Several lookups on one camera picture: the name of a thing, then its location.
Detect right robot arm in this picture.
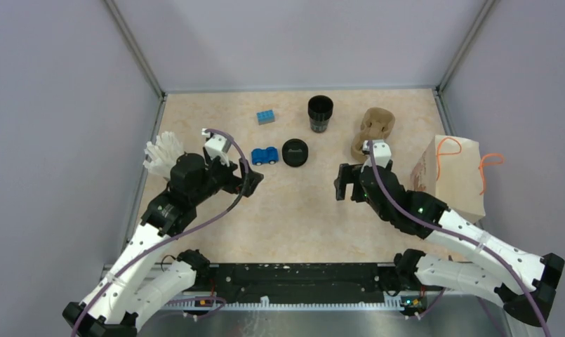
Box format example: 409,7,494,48
334,164,565,327

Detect black cup lid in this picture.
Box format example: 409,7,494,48
281,138,309,167

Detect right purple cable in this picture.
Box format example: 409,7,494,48
366,140,553,337

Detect purple cable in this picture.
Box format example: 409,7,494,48
71,128,251,337
366,140,553,337

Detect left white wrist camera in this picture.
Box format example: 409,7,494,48
201,128,231,166

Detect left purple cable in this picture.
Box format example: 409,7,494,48
71,128,251,337

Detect blue toy brick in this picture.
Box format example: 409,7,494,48
256,110,276,125

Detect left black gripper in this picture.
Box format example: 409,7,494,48
190,151,263,205

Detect white straws bundle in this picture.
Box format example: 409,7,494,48
143,131,185,181

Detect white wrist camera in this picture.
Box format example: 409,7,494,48
361,139,392,169
201,128,231,166

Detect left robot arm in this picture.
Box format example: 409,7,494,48
62,152,264,336

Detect blue toy car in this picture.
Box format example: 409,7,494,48
251,147,279,166

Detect brown cardboard cup carrier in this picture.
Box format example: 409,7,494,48
350,107,396,163

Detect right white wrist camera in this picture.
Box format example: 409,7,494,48
361,139,392,169

